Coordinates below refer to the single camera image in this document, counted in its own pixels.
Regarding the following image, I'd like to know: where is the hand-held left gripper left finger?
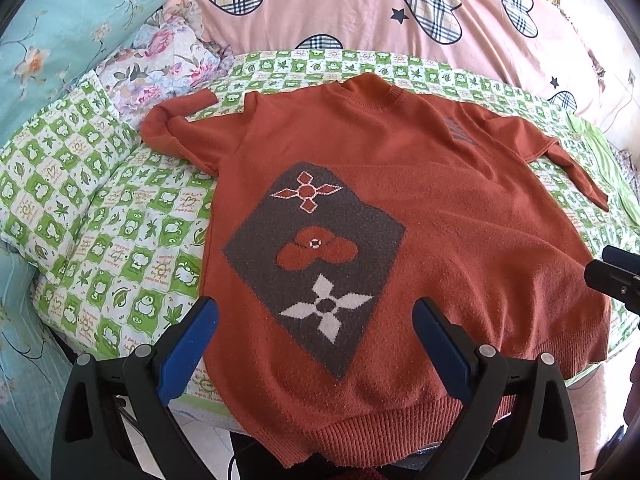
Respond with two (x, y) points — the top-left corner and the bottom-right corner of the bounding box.
(50, 296), (221, 480)

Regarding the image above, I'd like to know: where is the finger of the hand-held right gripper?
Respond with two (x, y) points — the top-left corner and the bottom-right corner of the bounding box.
(584, 245), (640, 313)

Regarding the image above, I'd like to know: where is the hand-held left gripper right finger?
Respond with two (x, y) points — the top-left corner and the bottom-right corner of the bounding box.
(411, 297), (596, 480)

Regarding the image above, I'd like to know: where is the orange knitted sweater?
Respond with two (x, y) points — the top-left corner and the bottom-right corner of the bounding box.
(140, 72), (613, 467)

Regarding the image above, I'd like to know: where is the green checked bedsheet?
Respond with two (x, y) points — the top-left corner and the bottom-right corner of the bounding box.
(30, 49), (640, 411)

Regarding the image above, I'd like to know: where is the green striped cloth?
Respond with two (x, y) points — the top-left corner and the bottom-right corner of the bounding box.
(567, 110), (640, 241)

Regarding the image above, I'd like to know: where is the green checked pillow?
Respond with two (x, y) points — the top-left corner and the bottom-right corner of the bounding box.
(0, 72), (146, 283)

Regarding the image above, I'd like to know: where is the floral pillow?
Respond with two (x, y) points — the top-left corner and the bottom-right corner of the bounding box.
(95, 10), (236, 128)

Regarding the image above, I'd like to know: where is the pink quilt with plaid hearts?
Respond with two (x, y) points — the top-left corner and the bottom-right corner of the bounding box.
(165, 0), (640, 133)

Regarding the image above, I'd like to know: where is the teal floral quilt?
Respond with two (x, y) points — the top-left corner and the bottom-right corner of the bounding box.
(0, 0), (196, 441)

